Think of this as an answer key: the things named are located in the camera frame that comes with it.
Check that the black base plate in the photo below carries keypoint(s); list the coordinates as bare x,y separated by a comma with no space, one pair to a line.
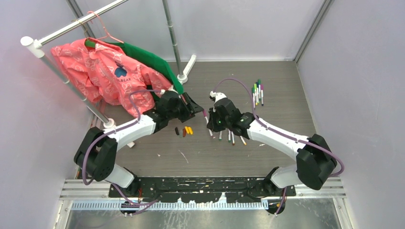
205,189

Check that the pink patterned shirt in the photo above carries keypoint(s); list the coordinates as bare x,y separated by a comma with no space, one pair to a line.
107,75

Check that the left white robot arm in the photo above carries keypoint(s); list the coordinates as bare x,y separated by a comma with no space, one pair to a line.
97,153

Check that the pink wire hanger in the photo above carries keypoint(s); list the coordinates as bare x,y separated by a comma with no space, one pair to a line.
93,41

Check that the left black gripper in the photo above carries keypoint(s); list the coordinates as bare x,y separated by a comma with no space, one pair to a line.
192,108

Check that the teal marker pen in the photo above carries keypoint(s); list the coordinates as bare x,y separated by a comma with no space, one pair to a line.
259,96

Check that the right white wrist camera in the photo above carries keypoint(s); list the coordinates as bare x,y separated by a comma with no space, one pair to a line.
216,96

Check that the green cloth garment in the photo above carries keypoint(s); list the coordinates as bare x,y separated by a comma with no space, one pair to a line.
152,66

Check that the aluminium slotted rail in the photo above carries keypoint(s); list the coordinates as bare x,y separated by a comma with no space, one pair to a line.
120,204

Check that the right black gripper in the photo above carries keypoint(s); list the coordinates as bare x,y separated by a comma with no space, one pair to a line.
212,125

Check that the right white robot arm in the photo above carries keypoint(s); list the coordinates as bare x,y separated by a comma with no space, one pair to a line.
313,162

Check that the white metal clothes rack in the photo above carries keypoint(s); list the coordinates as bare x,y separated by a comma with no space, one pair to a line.
118,73

